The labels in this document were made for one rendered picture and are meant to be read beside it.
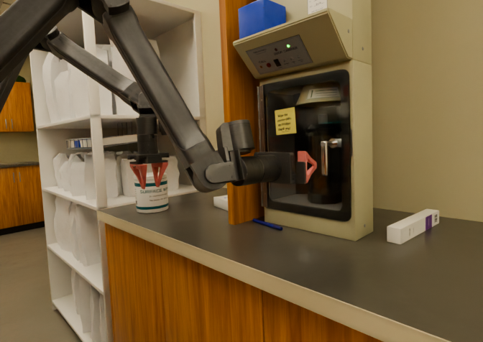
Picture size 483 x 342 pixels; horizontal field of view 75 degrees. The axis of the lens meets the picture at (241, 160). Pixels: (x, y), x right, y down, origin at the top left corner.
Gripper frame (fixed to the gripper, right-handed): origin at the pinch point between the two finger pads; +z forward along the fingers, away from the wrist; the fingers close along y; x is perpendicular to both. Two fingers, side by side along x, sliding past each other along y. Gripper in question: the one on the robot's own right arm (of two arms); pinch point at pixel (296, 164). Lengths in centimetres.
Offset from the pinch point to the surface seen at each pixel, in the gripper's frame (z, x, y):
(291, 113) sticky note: 14.8, -13.9, 12.0
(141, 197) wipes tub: -3, 14, 72
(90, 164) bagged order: -2, 2, 134
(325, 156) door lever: 10.1, -1.6, -1.7
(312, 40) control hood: 8.1, -30.7, 0.0
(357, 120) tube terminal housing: 18.1, -10.5, -6.6
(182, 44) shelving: 57, -72, 128
